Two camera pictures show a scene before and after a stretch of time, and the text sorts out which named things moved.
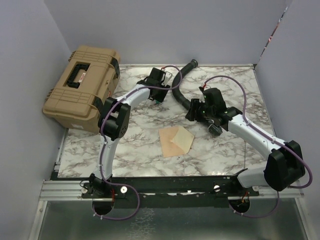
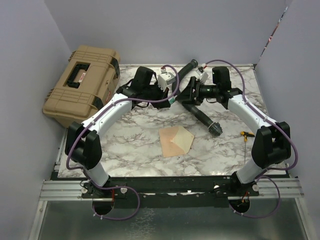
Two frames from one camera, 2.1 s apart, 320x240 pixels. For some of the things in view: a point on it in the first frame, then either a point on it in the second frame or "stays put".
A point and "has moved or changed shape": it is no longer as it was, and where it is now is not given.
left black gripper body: x=160 y=95 -> x=157 y=104
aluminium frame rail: x=62 y=190 stays put
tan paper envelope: x=175 y=141 stays put
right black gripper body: x=195 y=106 -> x=196 y=84
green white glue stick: x=155 y=102 has moved or changed shape
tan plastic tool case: x=88 y=77 stays put
